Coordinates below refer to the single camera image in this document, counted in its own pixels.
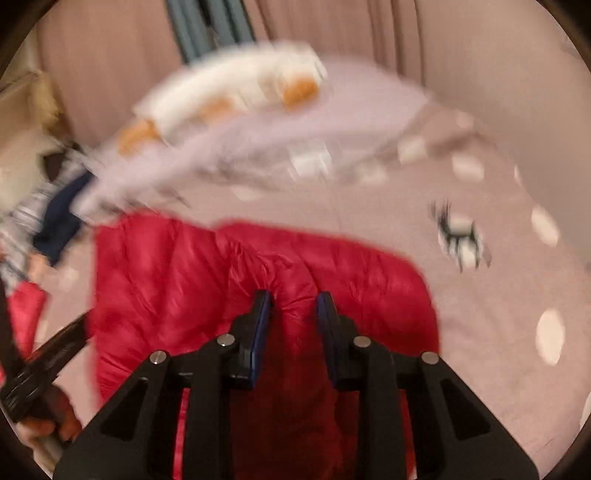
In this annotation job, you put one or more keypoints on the person's left hand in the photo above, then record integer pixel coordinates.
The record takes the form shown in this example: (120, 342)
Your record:
(46, 431)

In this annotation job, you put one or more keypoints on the blue-grey curtain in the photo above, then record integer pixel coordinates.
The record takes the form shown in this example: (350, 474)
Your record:
(198, 27)

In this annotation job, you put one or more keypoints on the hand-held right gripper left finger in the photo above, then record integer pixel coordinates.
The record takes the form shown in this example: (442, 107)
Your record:
(261, 323)

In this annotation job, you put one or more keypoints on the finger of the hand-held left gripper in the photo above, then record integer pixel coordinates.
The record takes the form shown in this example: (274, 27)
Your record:
(60, 344)

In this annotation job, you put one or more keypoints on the beige pillow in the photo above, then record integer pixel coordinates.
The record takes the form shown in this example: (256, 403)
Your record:
(18, 170)

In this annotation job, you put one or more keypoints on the pale grey quilt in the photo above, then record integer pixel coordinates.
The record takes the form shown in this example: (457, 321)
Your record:
(360, 97)

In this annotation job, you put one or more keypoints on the yellow frilled cloth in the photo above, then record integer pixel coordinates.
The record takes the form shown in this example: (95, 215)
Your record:
(48, 110)

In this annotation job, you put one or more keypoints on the navy blue garment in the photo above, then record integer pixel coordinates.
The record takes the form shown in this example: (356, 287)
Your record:
(60, 221)

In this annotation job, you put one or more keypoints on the red down jacket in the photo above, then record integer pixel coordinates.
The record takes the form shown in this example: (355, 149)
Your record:
(175, 286)
(33, 304)

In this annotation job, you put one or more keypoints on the folded red down jacket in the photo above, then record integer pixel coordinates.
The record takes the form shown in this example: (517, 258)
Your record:
(33, 304)

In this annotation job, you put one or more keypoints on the taupe polka dot blanket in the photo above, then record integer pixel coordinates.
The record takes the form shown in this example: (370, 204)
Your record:
(369, 207)

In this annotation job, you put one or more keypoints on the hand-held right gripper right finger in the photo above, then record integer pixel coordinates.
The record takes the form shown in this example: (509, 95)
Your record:
(325, 318)

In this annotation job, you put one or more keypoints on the white and orange plush toy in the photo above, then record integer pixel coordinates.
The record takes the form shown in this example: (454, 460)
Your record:
(231, 78)

